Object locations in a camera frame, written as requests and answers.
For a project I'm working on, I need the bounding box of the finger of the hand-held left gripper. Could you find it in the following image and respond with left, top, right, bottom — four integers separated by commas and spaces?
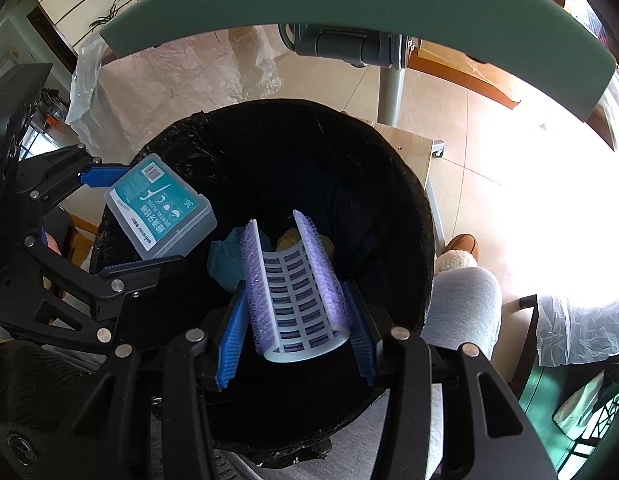
0, 232, 189, 351
14, 143, 134, 207

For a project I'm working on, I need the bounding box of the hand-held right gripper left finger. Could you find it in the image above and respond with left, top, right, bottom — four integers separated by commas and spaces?
54, 287, 253, 480

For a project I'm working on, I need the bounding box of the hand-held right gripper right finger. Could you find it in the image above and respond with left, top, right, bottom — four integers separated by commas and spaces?
342, 280, 560, 480

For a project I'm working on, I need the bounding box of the clear dental floss box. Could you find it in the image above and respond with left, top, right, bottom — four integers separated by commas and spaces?
104, 153, 218, 261

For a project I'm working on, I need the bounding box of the purple hair roller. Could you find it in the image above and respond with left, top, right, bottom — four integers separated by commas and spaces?
240, 210, 353, 365

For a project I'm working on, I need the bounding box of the black lined trash bin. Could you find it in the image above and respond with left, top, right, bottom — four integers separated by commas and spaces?
87, 99, 436, 461

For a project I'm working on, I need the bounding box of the teal crumpled wrapper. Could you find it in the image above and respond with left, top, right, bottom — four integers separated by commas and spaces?
207, 227, 248, 293

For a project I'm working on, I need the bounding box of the person's grey trouser leg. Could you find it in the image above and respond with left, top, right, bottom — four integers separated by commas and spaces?
210, 266, 503, 480

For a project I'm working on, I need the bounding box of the yellow crumpled wrapper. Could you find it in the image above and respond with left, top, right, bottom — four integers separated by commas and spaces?
276, 227, 335, 261

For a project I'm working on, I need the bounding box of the clear plastic table cover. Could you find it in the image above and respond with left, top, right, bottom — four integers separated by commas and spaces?
67, 25, 290, 156

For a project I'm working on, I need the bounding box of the long-leaved potted plant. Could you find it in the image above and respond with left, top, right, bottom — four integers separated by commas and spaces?
88, 0, 126, 31

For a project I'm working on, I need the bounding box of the brown fuzzy slipper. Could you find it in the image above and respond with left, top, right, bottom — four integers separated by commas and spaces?
434, 234, 479, 273

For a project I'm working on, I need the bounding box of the dark wooden chair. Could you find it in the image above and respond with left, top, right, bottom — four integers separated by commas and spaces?
509, 294, 540, 396

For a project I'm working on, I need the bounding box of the crumpled clear plastic sheet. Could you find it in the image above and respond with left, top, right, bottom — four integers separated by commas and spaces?
534, 285, 619, 367

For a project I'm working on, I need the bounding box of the green patterned bag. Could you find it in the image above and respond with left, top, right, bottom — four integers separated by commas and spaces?
519, 360, 619, 480

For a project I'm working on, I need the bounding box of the wooden television cabinet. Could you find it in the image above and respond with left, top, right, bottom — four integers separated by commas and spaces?
407, 35, 523, 108

